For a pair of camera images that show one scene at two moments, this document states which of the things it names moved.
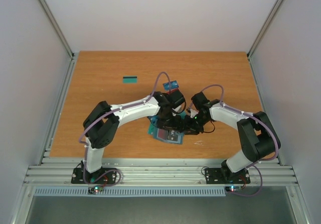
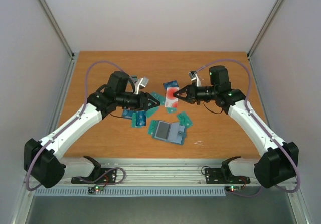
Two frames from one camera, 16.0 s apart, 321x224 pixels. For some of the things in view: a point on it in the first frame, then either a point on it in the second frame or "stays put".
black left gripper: [177, 125] -> [143, 103]
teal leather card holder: [168, 135] stays put
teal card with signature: [150, 130] stays put
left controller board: [96, 188] stays put
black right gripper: [187, 124] -> [191, 93]
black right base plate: [224, 176] stays put
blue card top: [173, 85] stays put
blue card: [153, 119] -> [141, 118]
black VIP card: [172, 135] -> [162, 130]
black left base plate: [77, 176] stays put
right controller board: [232, 188] stays put
